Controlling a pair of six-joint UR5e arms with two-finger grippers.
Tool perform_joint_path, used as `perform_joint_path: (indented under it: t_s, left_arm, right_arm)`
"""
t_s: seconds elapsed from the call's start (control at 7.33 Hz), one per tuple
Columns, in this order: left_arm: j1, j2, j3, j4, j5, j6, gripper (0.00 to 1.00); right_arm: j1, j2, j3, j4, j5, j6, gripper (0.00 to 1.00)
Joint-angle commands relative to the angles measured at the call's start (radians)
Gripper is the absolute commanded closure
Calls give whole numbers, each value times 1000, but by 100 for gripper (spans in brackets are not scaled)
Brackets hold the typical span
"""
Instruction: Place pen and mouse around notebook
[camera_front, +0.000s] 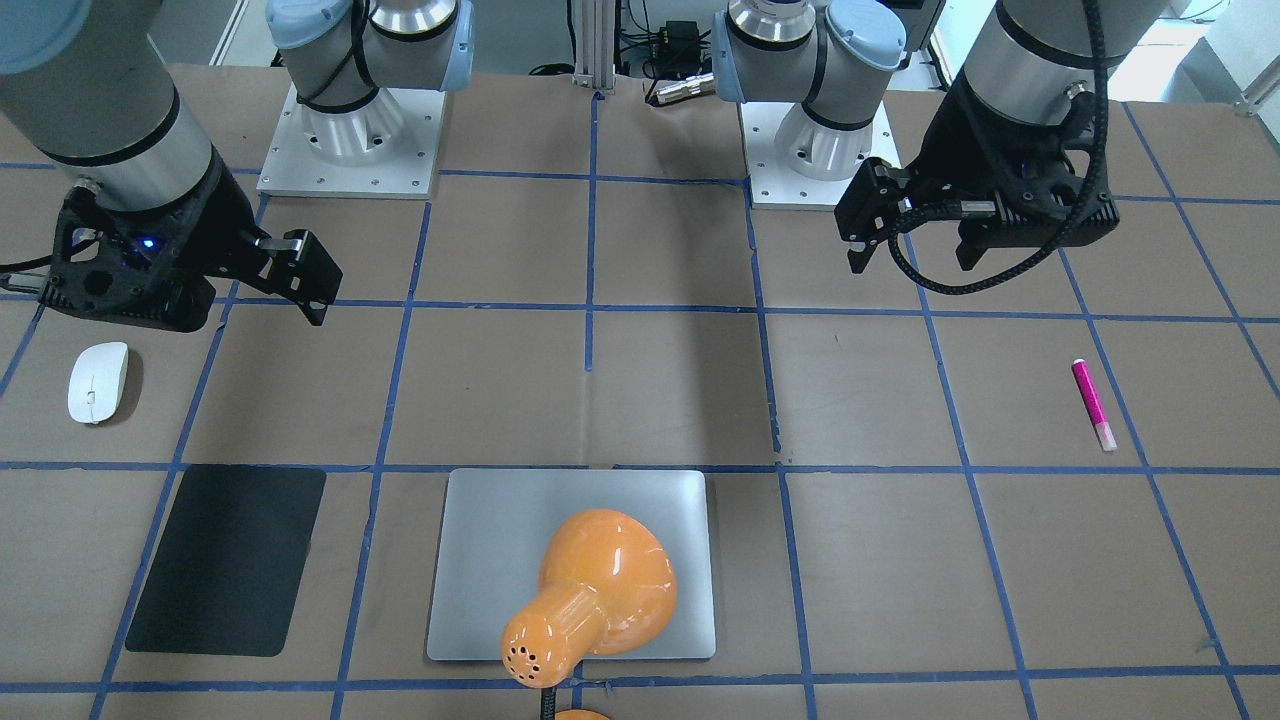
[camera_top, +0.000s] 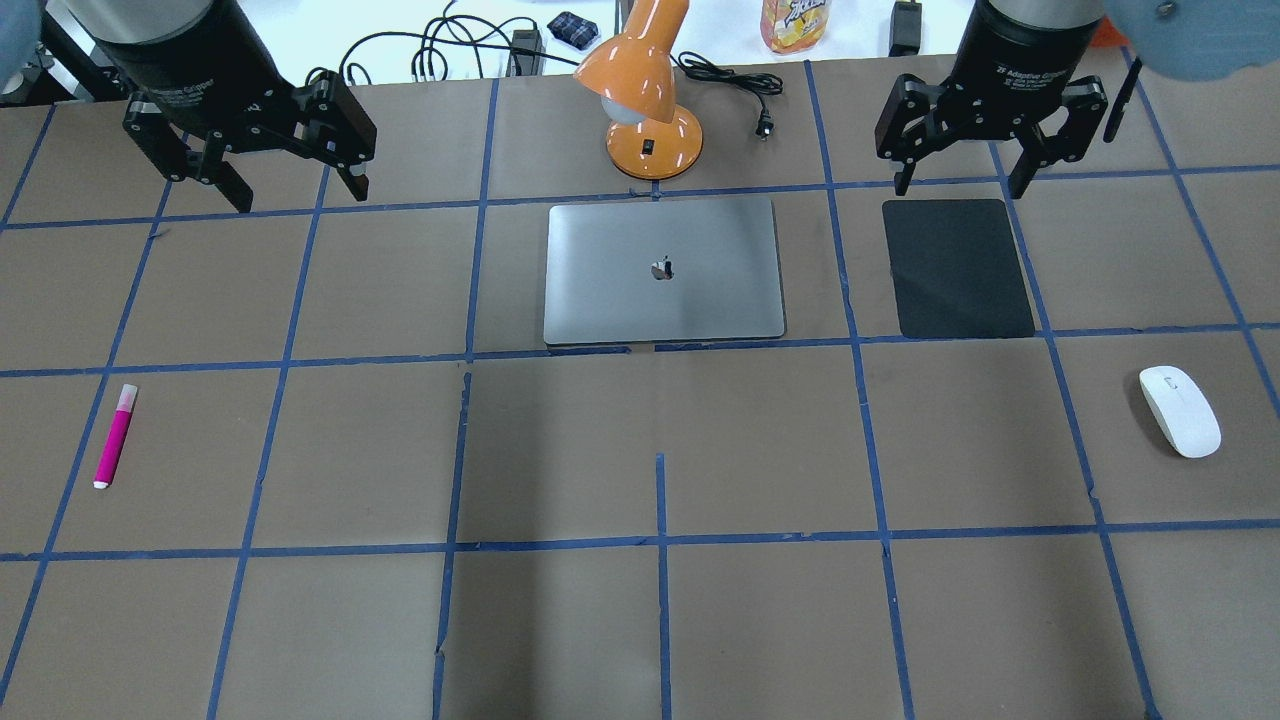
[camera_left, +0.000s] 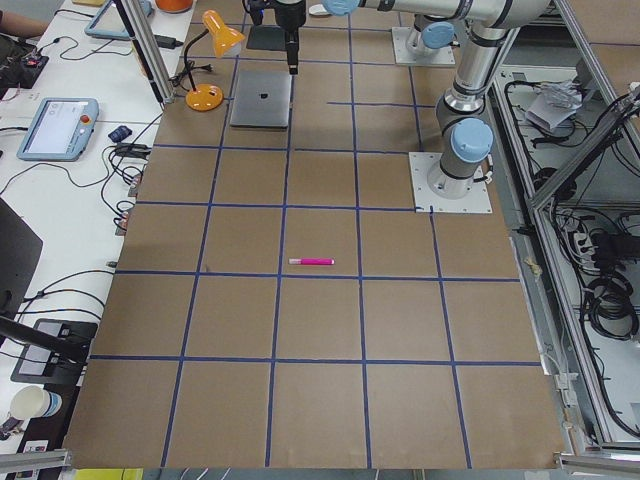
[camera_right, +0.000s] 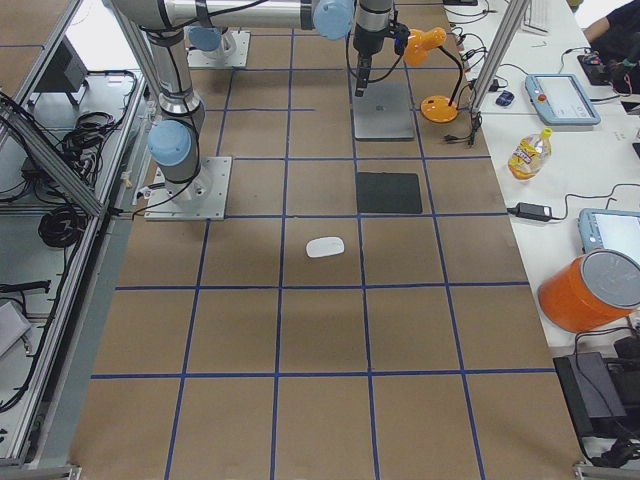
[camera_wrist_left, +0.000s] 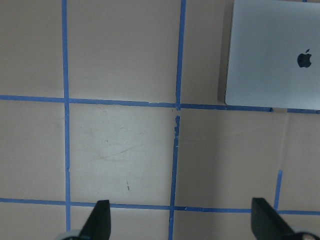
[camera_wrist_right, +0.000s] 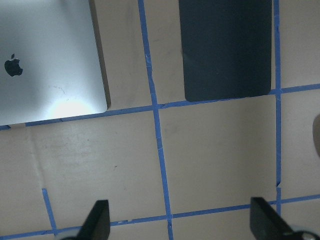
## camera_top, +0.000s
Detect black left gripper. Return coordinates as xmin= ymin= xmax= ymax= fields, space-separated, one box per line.
xmin=67 ymin=1 xmax=378 ymax=213

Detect silver laptop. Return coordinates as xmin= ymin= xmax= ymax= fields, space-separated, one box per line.
xmin=543 ymin=195 xmax=786 ymax=346

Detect pink marker pen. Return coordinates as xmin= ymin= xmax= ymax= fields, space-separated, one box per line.
xmin=92 ymin=384 xmax=140 ymax=489

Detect yellow drink bottle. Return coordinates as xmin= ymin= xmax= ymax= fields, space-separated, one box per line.
xmin=759 ymin=0 xmax=831 ymax=55

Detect black lamp power cable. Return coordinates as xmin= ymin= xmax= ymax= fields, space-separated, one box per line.
xmin=676 ymin=53 xmax=785 ymax=141

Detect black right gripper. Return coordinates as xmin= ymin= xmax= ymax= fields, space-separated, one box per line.
xmin=876 ymin=1 xmax=1108 ymax=199

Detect black mousepad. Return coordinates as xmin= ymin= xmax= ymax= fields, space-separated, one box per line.
xmin=881 ymin=199 xmax=1036 ymax=340

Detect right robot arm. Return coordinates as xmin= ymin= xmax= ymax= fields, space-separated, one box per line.
xmin=874 ymin=1 xmax=1279 ymax=199

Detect orange desk lamp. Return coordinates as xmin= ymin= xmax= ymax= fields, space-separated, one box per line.
xmin=573 ymin=1 xmax=703 ymax=181

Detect white computer mouse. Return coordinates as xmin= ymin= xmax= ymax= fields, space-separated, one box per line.
xmin=1138 ymin=365 xmax=1222 ymax=459

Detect black power adapter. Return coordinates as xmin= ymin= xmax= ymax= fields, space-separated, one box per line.
xmin=887 ymin=1 xmax=923 ymax=56

